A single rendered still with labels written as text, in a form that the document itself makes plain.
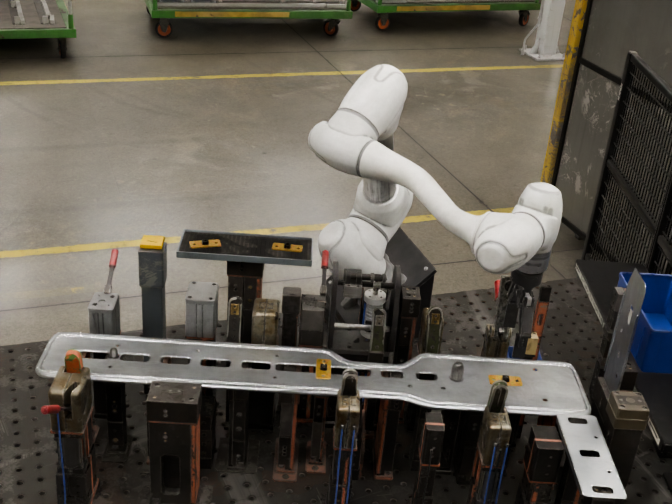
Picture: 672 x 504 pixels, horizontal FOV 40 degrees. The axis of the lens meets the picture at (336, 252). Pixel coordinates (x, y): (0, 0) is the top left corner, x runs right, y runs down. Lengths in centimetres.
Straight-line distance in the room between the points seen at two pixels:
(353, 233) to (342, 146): 57
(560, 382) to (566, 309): 97
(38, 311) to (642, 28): 318
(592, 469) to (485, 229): 60
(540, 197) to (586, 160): 307
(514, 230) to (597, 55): 316
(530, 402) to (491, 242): 53
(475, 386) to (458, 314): 89
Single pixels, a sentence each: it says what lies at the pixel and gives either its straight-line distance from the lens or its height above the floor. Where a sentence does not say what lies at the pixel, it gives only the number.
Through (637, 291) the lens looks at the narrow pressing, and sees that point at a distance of 231.
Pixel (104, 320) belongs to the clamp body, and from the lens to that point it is 250.
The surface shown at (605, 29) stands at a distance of 506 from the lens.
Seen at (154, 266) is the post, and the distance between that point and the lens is 259.
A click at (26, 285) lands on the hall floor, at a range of 474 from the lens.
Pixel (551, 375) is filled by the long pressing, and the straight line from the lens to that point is 247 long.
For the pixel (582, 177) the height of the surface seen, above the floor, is 46.
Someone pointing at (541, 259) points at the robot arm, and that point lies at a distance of 219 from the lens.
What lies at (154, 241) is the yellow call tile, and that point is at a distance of 258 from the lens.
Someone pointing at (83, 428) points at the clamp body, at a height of 94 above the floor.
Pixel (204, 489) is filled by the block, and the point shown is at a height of 70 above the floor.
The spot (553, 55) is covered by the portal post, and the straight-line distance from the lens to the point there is 935.
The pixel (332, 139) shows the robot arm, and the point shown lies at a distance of 237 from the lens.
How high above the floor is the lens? 236
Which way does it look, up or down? 28 degrees down
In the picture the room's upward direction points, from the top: 5 degrees clockwise
